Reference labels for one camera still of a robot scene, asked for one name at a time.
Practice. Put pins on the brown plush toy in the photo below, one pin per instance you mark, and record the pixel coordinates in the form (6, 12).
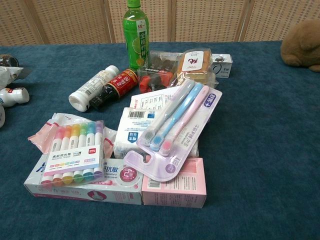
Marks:
(302, 45)

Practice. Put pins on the highlighter marker pack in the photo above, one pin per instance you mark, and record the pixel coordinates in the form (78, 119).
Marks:
(72, 152)

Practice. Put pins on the dark round snack packet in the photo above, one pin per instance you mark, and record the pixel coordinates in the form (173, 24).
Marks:
(8, 60)

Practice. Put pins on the white printed packaging label card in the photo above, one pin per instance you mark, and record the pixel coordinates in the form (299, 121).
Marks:
(147, 100)

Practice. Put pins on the red items clear package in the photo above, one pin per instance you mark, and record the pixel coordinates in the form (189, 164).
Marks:
(155, 75)

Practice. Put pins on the woven rattan folding screen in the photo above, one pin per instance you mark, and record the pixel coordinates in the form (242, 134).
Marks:
(160, 20)

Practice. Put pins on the pink white plastic pouch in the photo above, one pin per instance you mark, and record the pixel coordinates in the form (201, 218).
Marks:
(45, 132)

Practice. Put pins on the small white yogurt bottle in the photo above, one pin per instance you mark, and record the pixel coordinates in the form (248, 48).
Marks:
(12, 97)

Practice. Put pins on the dark soy sauce bottle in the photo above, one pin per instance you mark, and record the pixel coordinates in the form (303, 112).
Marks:
(115, 88)

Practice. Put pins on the white plastic bottle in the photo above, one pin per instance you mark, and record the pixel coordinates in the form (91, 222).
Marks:
(92, 87)

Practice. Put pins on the pink cardboard box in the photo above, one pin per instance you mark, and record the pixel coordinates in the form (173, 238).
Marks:
(175, 192)

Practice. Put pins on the white round container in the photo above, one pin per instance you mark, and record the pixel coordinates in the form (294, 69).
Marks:
(1, 116)

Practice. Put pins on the green lemon tea bottle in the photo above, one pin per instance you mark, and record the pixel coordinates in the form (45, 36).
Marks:
(135, 32)

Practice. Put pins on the crumpled white snack bag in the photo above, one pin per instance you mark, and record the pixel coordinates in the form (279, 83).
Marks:
(10, 73)

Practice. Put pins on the white cotton pads pack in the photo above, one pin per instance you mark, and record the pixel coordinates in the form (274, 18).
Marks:
(130, 130)

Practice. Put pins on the small white grey box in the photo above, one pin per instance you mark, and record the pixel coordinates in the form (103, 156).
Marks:
(222, 65)

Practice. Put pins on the purple toothbrush blister pack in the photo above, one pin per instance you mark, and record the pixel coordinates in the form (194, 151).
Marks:
(180, 120)

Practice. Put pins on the packaged bread in wrapper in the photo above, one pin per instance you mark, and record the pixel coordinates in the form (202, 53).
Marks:
(193, 67)

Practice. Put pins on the white toothpaste box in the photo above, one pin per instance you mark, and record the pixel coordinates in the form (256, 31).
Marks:
(82, 190)

